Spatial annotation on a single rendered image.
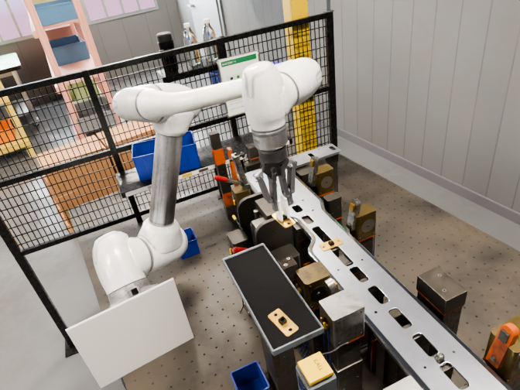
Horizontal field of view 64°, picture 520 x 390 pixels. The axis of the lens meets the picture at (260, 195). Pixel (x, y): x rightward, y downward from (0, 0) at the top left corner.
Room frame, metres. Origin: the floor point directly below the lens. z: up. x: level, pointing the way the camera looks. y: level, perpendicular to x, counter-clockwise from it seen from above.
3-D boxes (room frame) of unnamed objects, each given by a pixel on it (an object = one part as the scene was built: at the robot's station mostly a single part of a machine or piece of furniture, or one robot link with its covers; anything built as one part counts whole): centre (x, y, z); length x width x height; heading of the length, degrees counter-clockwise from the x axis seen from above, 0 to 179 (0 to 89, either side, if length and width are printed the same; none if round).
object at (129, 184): (1.91, 0.25, 1.01); 0.90 x 0.22 x 0.03; 108
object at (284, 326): (0.69, -0.01, 1.17); 0.08 x 0.04 x 0.01; 30
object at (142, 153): (1.86, 0.43, 1.09); 0.30 x 0.17 x 0.13; 99
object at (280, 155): (0.98, -0.05, 1.46); 0.08 x 0.07 x 0.09; 113
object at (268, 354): (0.80, 0.02, 0.92); 0.10 x 0.08 x 0.45; 18
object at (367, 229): (1.24, -0.39, 0.87); 0.12 x 0.07 x 0.35; 108
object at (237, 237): (1.15, 0.12, 0.89); 0.09 x 0.08 x 0.38; 108
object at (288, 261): (0.96, -0.05, 0.90); 0.05 x 0.05 x 0.40; 18
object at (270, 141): (0.98, -0.05, 1.53); 0.09 x 0.09 x 0.06
